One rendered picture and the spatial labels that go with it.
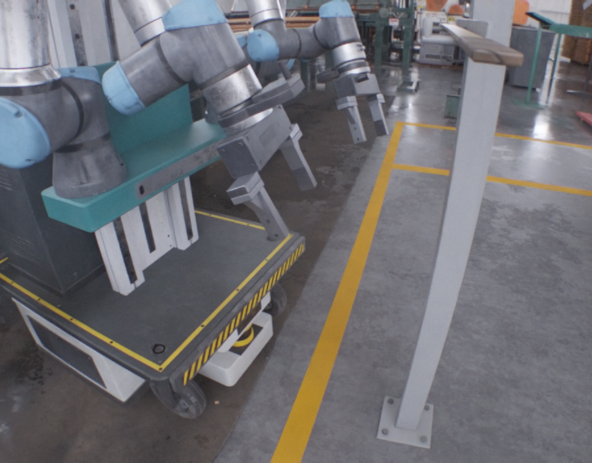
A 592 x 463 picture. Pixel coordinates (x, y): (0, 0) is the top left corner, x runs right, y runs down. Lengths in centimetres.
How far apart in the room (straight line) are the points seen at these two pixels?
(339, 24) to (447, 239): 53
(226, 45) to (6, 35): 31
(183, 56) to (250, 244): 86
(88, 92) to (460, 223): 70
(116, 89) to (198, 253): 80
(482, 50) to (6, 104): 57
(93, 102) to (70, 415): 95
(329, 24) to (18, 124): 67
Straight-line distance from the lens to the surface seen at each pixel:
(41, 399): 147
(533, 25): 954
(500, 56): 24
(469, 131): 69
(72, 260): 122
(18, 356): 167
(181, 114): 114
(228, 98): 52
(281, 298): 138
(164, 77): 55
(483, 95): 68
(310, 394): 126
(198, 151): 96
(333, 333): 144
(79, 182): 79
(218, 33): 53
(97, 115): 78
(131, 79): 56
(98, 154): 79
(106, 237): 108
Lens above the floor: 102
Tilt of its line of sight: 31 degrees down
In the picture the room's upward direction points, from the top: 1 degrees counter-clockwise
